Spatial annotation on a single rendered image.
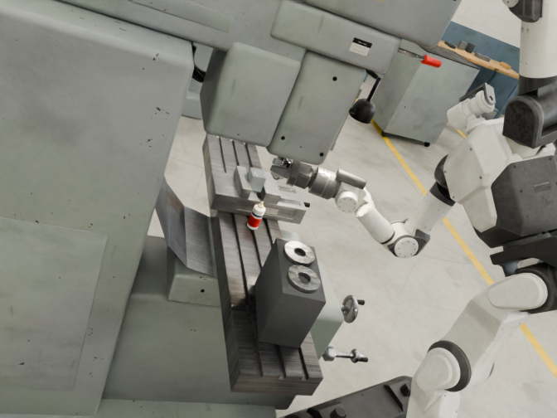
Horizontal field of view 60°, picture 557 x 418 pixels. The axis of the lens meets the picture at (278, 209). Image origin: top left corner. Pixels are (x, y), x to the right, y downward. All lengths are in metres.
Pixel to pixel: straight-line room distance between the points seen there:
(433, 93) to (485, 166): 4.81
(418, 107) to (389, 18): 4.82
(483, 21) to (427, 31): 8.25
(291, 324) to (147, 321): 0.58
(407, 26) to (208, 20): 0.48
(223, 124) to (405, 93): 4.71
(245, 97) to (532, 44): 0.66
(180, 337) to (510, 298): 1.05
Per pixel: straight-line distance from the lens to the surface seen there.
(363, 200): 1.60
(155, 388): 2.00
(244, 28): 1.22
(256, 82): 1.26
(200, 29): 1.21
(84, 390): 1.88
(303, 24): 1.23
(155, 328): 1.73
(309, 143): 1.39
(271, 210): 1.75
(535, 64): 1.21
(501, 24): 9.78
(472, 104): 1.46
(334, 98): 1.34
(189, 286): 1.57
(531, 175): 1.34
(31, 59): 1.14
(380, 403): 1.93
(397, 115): 5.99
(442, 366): 1.50
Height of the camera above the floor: 1.92
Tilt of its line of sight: 31 degrees down
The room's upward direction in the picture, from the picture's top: 24 degrees clockwise
